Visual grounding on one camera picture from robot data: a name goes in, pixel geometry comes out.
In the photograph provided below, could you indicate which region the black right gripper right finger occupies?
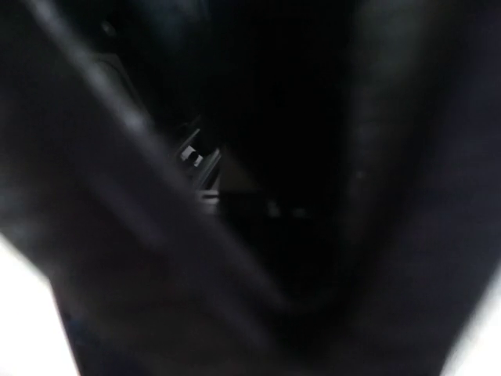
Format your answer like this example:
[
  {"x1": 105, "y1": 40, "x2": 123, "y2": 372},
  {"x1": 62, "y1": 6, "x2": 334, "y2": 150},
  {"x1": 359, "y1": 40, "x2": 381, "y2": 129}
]
[{"x1": 304, "y1": 1, "x2": 500, "y2": 375}]

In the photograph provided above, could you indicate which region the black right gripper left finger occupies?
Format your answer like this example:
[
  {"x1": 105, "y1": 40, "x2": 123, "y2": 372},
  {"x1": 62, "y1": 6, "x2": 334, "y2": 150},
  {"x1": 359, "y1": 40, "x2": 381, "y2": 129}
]
[{"x1": 1, "y1": 1, "x2": 297, "y2": 375}]

